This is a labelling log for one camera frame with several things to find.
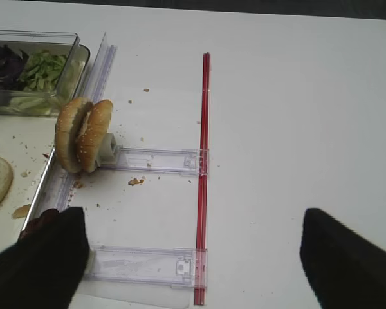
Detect sesame bun half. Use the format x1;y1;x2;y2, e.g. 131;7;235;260
55;97;93;173
75;100;113;173

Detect right lower clear cross holder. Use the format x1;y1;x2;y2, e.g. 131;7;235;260
78;246;207;308

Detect right upper clear cross holder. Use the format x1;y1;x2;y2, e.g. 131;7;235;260
100;147;209;176

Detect stack of meat slices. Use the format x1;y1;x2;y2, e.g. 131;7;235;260
18;209;59;241

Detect white pusher block right upper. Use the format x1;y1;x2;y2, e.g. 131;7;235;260
96;133;118;167

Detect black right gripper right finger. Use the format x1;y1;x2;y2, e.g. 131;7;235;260
300;208;386;308

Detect shredded purple cabbage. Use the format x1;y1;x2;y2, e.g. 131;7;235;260
0;45;29;91

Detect white rectangular metal tray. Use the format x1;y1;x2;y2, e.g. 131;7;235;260
0;115;57;246

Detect green lettuce pieces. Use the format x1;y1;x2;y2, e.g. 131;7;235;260
9;50;85;115

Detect right red rail strip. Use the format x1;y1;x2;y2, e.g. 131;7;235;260
194;52;210;306

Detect clear plastic salad container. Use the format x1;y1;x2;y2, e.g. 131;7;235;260
0;30;90;116

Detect clear cross holder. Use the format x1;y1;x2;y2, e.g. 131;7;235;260
100;147;209;176
78;246;207;308

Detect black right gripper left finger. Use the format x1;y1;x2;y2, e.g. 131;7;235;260
0;207;89;308

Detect right sesame bun left half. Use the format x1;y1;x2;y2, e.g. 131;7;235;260
55;97;93;173

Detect right clear long rail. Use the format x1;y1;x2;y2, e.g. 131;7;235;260
52;35;117;211

